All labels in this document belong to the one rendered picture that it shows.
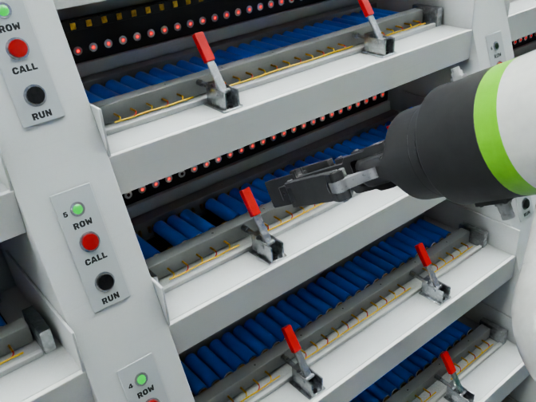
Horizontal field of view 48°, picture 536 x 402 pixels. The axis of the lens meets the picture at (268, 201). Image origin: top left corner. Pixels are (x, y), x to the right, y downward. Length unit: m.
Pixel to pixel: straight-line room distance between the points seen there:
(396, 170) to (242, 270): 0.30
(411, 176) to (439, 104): 0.06
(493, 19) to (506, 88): 0.65
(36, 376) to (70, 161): 0.21
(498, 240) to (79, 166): 0.73
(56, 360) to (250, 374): 0.27
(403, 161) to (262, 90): 0.32
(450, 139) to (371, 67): 0.42
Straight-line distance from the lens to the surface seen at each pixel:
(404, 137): 0.46
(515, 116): 0.39
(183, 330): 0.67
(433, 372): 1.07
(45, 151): 0.60
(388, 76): 0.86
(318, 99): 0.76
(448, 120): 0.42
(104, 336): 0.63
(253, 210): 0.72
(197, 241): 0.74
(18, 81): 0.59
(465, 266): 1.04
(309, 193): 0.53
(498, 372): 1.12
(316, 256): 0.76
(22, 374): 0.66
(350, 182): 0.49
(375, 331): 0.90
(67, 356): 0.66
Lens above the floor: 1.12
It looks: 14 degrees down
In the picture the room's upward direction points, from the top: 16 degrees counter-clockwise
